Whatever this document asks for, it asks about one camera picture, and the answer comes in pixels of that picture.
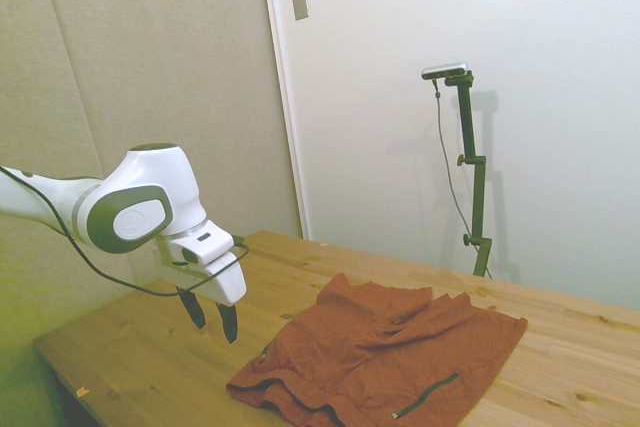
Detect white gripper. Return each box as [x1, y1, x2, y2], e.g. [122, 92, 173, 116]
[154, 237, 249, 345]

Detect rust red shorts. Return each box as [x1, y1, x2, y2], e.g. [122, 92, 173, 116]
[225, 272, 529, 427]

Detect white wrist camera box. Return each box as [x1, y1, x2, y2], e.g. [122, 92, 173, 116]
[168, 220, 237, 269]

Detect white door frame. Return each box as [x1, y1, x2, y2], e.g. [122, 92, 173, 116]
[257, 0, 312, 241]

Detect dark green camera stand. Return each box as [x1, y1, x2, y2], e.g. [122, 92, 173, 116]
[443, 72, 495, 278]

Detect silver exterior camera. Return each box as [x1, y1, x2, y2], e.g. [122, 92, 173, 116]
[420, 61, 472, 81]

